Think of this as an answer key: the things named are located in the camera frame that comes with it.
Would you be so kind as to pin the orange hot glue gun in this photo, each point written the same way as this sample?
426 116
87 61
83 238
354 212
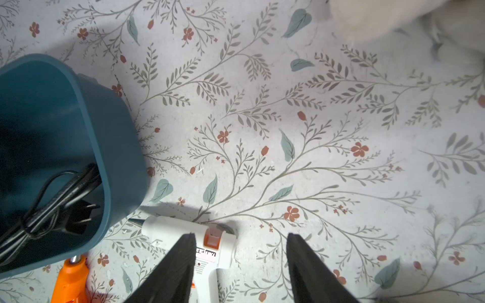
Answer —
71 282

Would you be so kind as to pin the white plush toy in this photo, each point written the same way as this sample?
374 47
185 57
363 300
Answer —
456 23

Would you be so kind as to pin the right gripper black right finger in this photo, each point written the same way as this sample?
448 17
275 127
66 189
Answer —
311 280

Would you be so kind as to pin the teal plastic storage box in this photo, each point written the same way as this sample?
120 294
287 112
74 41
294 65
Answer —
54 120

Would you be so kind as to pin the white hot glue gun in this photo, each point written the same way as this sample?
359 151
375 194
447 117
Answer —
214 251

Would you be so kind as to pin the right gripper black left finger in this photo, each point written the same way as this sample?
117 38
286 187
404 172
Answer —
171 279

